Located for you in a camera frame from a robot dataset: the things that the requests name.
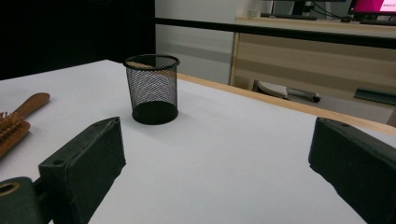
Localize light wooden desk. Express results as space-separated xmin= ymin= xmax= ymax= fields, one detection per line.
xmin=229 ymin=16 xmax=396 ymax=110

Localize black monitor stand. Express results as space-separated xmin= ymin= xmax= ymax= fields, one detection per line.
xmin=291 ymin=0 xmax=316 ymax=17

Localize white chair base with caster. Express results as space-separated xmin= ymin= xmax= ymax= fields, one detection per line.
xmin=253 ymin=79 xmax=322 ymax=104

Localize monitor with pink screen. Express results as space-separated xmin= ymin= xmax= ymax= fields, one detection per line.
xmin=346 ymin=0 xmax=396 ymax=17

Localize black mesh pen holder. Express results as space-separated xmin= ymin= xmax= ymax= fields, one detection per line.
xmin=122 ymin=54 xmax=181 ymax=126

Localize dark green flat object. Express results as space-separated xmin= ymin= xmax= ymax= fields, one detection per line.
xmin=354 ymin=88 xmax=396 ymax=106

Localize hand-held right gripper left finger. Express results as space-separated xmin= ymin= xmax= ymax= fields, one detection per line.
xmin=38 ymin=117 xmax=127 ymax=224

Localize black keyboard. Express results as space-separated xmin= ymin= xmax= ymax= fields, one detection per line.
xmin=260 ymin=12 xmax=318 ymax=21

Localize wooden hairbrush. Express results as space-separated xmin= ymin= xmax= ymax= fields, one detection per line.
xmin=0 ymin=91 xmax=51 ymax=159

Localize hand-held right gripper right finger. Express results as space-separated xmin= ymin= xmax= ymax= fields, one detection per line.
xmin=307 ymin=117 xmax=396 ymax=224

